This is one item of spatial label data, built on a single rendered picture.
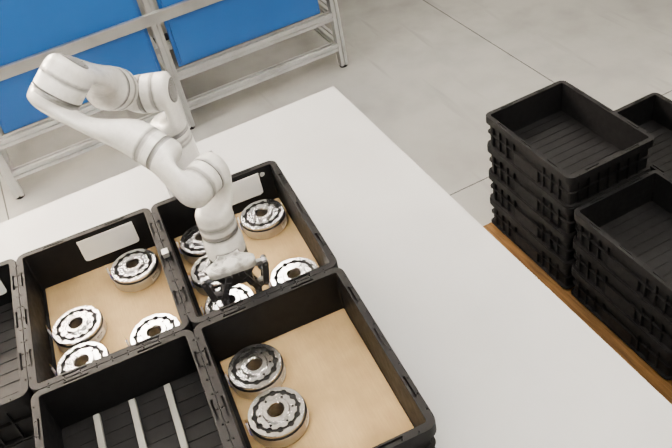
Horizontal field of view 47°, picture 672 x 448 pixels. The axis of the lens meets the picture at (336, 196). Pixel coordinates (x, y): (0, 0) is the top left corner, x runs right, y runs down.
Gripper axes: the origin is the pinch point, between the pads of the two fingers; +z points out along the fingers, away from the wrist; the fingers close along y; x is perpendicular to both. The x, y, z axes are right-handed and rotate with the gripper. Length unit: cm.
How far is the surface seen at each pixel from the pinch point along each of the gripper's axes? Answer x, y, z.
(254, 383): 21.3, 2.7, -0.3
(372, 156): -51, -44, 15
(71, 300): -19.8, 35.4, 2.5
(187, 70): -207, -5, 55
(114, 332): -5.9, 27.0, 2.5
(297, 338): 12.3, -7.4, 2.4
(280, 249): -13.4, -10.7, 2.4
